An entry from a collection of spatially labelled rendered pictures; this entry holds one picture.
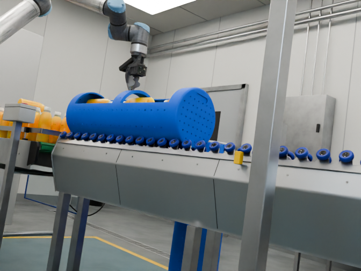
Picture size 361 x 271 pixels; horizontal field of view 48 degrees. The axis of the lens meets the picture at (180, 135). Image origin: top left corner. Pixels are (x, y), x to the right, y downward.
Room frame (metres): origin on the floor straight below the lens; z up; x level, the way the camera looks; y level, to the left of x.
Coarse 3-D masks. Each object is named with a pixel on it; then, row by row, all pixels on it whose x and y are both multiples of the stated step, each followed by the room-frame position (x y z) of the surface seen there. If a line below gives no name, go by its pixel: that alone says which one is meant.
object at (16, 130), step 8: (16, 128) 2.37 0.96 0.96; (16, 136) 2.37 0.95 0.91; (16, 144) 2.38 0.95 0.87; (8, 152) 2.38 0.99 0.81; (16, 152) 2.39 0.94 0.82; (8, 160) 2.37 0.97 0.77; (8, 168) 2.36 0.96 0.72; (8, 176) 2.37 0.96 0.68; (8, 184) 2.37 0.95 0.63; (8, 192) 2.38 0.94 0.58; (0, 200) 2.38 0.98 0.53; (8, 200) 2.39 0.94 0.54; (0, 208) 2.37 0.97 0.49; (0, 216) 2.36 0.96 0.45; (0, 224) 2.37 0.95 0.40; (0, 232) 2.38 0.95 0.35; (0, 240) 2.38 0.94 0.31; (0, 248) 2.39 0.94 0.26
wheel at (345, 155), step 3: (345, 150) 1.28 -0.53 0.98; (348, 150) 1.28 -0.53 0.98; (342, 153) 1.28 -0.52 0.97; (345, 153) 1.27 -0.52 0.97; (348, 153) 1.27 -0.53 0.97; (351, 153) 1.26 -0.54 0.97; (339, 156) 1.28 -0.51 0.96; (342, 156) 1.27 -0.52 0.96; (345, 156) 1.27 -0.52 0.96; (348, 156) 1.26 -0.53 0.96; (351, 156) 1.26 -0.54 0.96; (342, 159) 1.27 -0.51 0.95; (345, 159) 1.26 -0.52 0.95; (348, 159) 1.26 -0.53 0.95; (351, 159) 1.26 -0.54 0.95
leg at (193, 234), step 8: (192, 232) 1.68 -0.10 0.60; (200, 232) 1.70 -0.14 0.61; (192, 240) 1.67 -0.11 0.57; (200, 240) 1.70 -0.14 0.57; (184, 248) 1.70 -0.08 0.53; (192, 248) 1.67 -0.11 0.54; (184, 256) 1.70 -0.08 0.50; (192, 256) 1.67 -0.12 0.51; (184, 264) 1.69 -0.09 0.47; (192, 264) 1.68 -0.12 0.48
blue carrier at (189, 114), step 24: (96, 96) 2.44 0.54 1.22; (120, 96) 2.05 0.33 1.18; (144, 96) 2.15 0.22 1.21; (192, 96) 1.80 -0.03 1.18; (72, 120) 2.29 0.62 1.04; (96, 120) 2.13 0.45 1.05; (120, 120) 1.99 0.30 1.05; (144, 120) 1.88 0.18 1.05; (168, 120) 1.77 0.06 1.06; (192, 120) 1.82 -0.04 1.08; (144, 144) 2.03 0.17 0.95; (168, 144) 1.88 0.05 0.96; (192, 144) 1.83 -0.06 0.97
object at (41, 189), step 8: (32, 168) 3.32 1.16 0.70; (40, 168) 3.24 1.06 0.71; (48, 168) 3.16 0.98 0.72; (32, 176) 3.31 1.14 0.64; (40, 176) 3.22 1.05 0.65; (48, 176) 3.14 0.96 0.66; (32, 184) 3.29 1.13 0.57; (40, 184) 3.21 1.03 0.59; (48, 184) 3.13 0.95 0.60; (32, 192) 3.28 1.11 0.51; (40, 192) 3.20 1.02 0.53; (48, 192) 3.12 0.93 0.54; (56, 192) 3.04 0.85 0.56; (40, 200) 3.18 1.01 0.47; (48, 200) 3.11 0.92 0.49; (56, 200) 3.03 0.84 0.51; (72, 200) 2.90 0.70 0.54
